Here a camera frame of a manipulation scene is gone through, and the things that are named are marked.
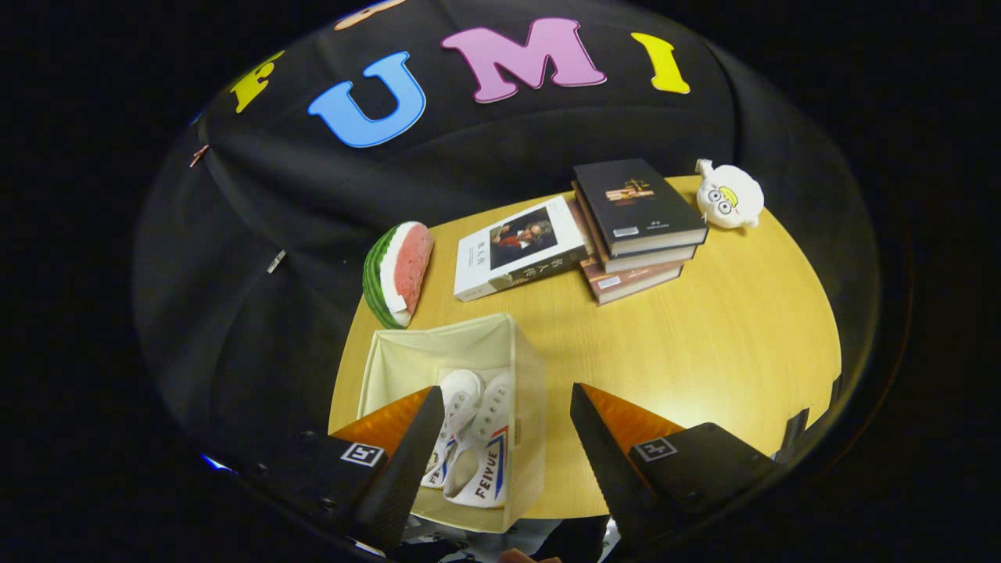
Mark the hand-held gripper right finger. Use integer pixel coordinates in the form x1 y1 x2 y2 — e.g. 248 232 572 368
569 382 783 556

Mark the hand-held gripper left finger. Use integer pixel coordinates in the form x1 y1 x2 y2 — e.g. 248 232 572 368
242 385 447 552

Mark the white canvas shoe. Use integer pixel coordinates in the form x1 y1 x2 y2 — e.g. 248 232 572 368
444 374 515 509
421 369 486 489

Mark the beige fabric storage box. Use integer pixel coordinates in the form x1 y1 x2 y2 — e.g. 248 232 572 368
357 313 547 534

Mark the reddish brown book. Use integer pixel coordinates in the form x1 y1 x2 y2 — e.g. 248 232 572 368
579 258 685 306

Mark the watermelon slice plush toy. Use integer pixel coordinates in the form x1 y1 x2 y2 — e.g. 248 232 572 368
362 221 435 330

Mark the dark brown book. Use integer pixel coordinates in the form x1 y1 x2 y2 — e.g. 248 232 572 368
573 181 698 274

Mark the white portrait cover book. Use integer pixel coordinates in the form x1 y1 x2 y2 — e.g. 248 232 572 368
454 195 595 303

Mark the black cover book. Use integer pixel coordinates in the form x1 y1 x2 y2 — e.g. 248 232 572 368
573 159 709 257

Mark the white cartoon plush pouch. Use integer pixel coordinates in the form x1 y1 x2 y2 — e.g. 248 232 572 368
694 159 766 230

